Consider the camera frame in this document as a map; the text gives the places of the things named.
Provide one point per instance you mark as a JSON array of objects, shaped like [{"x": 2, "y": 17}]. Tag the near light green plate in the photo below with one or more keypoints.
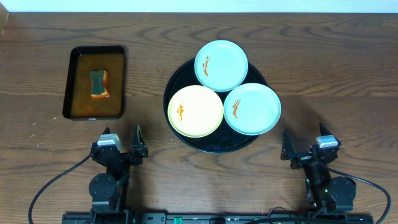
[{"x": 252, "y": 109}]

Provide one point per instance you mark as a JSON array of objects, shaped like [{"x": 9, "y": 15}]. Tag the round black serving tray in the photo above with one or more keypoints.
[{"x": 224, "y": 139}]

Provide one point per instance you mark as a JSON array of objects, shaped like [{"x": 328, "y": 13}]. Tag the far light green plate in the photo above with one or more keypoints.
[{"x": 221, "y": 65}]

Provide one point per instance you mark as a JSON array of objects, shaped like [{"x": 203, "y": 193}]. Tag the light green plate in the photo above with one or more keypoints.
[
  {"x": 221, "y": 65},
  {"x": 252, "y": 109}
]

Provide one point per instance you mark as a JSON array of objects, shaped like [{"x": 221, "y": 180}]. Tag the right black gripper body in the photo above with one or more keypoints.
[{"x": 303, "y": 159}]

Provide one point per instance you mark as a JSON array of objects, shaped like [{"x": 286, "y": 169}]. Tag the yellow plate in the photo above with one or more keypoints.
[{"x": 195, "y": 111}]

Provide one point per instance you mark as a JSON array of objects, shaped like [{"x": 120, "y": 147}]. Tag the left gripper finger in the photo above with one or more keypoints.
[
  {"x": 106, "y": 131},
  {"x": 137, "y": 139}
]

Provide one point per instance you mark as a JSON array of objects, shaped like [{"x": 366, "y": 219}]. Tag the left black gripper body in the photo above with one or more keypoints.
[{"x": 123, "y": 155}]

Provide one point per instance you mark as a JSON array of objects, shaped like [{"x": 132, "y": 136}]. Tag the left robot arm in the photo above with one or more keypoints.
[{"x": 109, "y": 190}]

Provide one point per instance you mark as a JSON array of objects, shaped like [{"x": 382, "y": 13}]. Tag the black rectangular wash tray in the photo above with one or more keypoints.
[{"x": 78, "y": 103}]

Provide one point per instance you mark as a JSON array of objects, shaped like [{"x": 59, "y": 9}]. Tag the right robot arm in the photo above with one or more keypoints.
[{"x": 328, "y": 194}]

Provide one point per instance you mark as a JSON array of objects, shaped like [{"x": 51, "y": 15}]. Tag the green and orange sponge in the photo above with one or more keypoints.
[{"x": 99, "y": 81}]

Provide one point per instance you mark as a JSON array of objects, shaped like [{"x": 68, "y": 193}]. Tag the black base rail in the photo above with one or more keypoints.
[{"x": 163, "y": 218}]

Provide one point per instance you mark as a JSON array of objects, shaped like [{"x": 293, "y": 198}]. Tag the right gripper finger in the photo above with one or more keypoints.
[
  {"x": 287, "y": 152},
  {"x": 323, "y": 130}
]

